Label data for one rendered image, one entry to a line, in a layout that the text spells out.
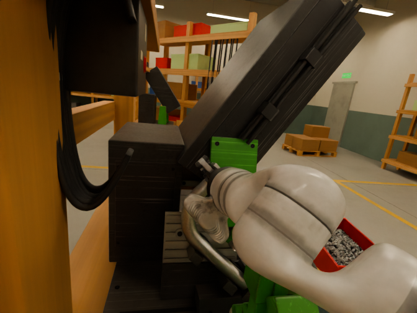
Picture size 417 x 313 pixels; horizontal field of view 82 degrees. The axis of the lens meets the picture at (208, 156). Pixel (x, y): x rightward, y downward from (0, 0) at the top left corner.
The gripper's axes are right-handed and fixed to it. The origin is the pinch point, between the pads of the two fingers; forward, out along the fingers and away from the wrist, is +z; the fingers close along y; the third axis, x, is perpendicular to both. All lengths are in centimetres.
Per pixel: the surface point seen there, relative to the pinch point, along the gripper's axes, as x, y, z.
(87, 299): 39.6, -2.4, 7.9
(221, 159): -4.6, 1.7, 2.8
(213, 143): -5.7, 5.8, 2.8
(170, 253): 18.6, -7.0, 4.8
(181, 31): -139, 128, 318
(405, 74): -576, -243, 448
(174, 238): 15.6, -4.9, 4.9
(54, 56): 6.4, 31.2, -15.1
